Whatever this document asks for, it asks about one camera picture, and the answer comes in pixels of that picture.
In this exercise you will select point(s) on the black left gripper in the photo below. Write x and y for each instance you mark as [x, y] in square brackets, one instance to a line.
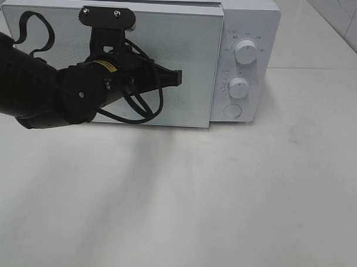
[115, 69]

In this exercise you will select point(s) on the lower white timer knob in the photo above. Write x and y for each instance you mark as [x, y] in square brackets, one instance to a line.
[238, 88]

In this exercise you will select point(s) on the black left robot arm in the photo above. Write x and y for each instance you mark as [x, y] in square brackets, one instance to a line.
[39, 96]

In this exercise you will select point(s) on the white microwave oven body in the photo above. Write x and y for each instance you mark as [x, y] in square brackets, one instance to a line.
[254, 19]

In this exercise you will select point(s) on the upper white power knob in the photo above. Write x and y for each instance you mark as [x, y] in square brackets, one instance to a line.
[245, 51]

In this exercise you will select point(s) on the round white door-release button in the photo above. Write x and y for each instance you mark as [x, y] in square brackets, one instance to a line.
[232, 111]

